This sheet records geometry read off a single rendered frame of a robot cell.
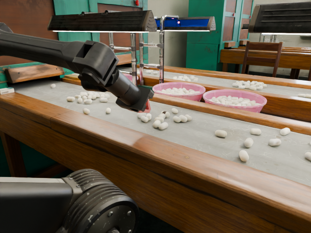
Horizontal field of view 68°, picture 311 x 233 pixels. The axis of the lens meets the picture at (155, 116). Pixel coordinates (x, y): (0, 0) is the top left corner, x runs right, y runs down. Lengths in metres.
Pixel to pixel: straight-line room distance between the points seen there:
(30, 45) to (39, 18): 0.87
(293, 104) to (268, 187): 0.70
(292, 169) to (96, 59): 0.52
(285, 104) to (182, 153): 0.70
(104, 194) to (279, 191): 0.32
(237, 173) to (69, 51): 0.46
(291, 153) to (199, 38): 3.14
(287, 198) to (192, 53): 3.40
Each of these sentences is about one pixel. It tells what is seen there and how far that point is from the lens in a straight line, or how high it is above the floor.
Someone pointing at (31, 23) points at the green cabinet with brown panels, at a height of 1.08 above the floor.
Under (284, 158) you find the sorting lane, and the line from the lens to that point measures 0.68.
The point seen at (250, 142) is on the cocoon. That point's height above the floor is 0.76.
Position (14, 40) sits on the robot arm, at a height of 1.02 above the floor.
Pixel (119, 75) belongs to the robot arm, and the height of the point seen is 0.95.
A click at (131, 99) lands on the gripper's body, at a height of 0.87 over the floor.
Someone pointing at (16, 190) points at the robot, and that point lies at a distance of 0.39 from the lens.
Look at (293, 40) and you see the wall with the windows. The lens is 5.73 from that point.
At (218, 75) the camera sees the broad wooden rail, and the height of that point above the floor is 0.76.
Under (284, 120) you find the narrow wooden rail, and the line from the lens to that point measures 0.88.
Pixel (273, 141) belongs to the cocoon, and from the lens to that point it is 0.73.
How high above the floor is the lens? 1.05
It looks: 21 degrees down
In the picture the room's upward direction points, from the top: straight up
